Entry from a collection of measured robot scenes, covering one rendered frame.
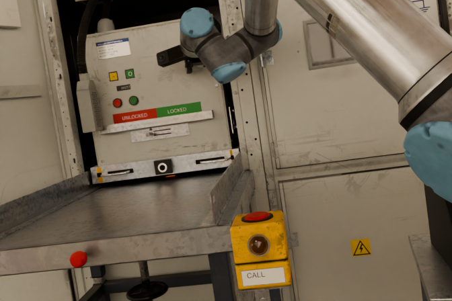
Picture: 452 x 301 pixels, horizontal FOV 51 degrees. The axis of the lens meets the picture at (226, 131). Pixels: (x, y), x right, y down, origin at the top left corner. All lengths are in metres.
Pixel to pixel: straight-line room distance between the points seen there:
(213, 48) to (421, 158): 0.76
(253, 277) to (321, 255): 0.95
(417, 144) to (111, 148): 1.27
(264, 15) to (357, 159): 0.62
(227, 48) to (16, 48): 0.76
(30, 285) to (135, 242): 0.98
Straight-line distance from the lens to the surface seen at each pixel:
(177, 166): 1.68
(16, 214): 1.36
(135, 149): 1.73
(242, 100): 1.60
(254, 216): 0.74
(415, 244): 1.05
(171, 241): 0.99
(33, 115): 1.74
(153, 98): 1.70
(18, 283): 1.96
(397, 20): 0.69
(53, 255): 1.08
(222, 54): 1.30
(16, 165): 1.69
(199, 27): 1.31
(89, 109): 1.65
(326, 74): 1.58
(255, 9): 1.23
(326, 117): 1.58
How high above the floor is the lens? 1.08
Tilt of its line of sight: 3 degrees down
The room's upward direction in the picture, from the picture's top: 8 degrees counter-clockwise
